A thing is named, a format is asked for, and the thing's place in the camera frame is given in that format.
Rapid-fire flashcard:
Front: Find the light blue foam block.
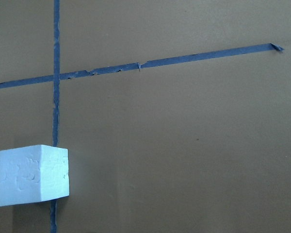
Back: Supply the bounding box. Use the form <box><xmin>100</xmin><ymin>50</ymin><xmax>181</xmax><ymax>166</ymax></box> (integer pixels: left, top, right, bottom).
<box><xmin>0</xmin><ymin>145</ymin><xmax>69</xmax><ymax>207</ymax></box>

